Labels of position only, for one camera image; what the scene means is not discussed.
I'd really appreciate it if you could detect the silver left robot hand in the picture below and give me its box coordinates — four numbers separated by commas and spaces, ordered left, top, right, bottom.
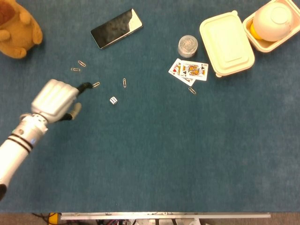
30, 79, 94, 124

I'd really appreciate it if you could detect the brown plush teddy bear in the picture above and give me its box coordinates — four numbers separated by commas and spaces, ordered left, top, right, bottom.
0, 0, 44, 59

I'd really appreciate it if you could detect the black smartphone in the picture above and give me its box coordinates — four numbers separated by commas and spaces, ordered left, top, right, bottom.
90, 8, 144, 50

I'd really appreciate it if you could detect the blue felt table mat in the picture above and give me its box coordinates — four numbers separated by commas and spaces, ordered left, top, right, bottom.
0, 0, 300, 214

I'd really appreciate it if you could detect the yellow object under table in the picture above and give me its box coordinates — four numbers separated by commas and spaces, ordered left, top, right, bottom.
48, 212, 62, 225

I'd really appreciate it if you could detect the king of hearts card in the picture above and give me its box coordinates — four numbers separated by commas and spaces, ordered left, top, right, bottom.
168, 58, 196, 87

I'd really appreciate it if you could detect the clear round plastic jar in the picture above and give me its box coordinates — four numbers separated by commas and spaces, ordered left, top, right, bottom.
178, 35, 199, 59

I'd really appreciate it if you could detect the king of clubs card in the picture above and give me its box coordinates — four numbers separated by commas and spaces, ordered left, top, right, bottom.
180, 60, 209, 82

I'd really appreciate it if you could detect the cream lidded food container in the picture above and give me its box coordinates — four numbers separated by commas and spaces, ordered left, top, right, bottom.
199, 10, 255, 78

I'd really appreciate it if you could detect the yellow round object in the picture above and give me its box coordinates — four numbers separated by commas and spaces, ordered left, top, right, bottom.
250, 22, 264, 40

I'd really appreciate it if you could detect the cream open food container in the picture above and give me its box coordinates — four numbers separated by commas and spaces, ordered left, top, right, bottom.
242, 0, 300, 53

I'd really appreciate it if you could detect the white upturned bowl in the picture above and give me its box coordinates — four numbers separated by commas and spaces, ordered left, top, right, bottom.
252, 2, 293, 42

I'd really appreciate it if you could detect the aluminium frame rail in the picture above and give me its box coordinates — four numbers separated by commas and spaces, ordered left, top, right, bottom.
60, 212, 271, 220

